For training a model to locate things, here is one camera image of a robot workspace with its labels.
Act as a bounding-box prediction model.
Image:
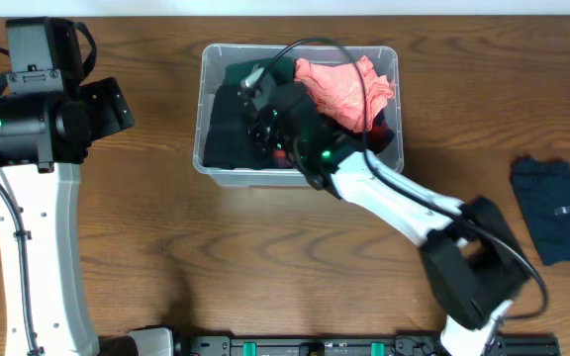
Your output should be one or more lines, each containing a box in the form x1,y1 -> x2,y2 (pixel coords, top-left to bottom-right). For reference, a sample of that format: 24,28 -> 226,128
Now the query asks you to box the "dark green garment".
222,56 -> 295,87

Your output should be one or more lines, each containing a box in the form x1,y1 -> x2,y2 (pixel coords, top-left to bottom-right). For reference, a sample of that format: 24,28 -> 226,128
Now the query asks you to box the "pink garment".
294,55 -> 395,134

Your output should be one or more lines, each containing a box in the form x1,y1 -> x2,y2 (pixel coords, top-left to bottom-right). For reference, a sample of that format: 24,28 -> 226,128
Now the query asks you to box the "black garment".
203,85 -> 266,170

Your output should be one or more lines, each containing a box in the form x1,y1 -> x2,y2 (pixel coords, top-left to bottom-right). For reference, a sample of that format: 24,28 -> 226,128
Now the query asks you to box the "red plaid flannel shirt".
269,111 -> 396,169

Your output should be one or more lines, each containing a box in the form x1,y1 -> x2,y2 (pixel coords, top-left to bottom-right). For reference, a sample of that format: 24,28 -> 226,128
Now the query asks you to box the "navy garment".
510,156 -> 570,266

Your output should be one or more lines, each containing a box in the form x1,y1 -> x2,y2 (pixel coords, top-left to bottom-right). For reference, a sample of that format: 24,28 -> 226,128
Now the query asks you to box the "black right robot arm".
238,82 -> 530,355

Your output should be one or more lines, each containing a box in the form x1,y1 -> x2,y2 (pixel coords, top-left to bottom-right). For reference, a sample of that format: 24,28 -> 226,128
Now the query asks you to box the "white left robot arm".
0,17 -> 135,355

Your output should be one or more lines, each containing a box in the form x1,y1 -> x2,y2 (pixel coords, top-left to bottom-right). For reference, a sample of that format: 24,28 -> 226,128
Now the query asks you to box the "clear plastic storage bin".
193,44 -> 405,187

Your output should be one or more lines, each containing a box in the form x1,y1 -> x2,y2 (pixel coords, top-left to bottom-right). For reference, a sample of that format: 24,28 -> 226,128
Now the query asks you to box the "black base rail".
176,334 -> 561,356

